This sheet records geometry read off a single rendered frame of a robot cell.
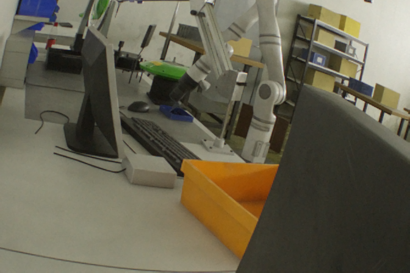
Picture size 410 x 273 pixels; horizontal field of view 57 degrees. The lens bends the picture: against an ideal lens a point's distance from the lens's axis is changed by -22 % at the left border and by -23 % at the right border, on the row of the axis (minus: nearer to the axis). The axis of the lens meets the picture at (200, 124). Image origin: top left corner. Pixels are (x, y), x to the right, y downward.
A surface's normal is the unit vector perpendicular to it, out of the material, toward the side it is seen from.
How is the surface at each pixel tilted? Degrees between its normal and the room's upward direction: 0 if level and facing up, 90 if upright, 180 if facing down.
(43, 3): 92
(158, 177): 90
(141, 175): 90
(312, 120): 90
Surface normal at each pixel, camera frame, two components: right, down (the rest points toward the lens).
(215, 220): -0.87, -0.04
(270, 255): -0.96, -0.23
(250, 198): 0.48, 0.26
